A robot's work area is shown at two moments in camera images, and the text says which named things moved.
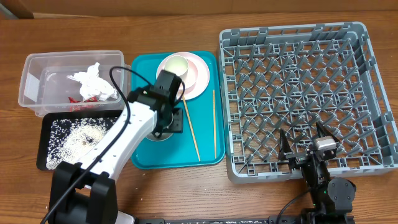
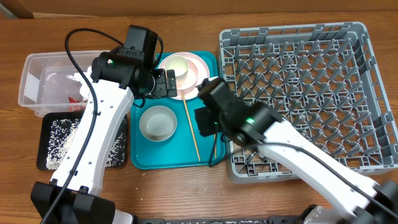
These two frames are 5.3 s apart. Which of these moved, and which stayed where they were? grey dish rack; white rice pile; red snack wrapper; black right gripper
Moved: black right gripper
Stayed: red snack wrapper; grey dish rack; white rice pile
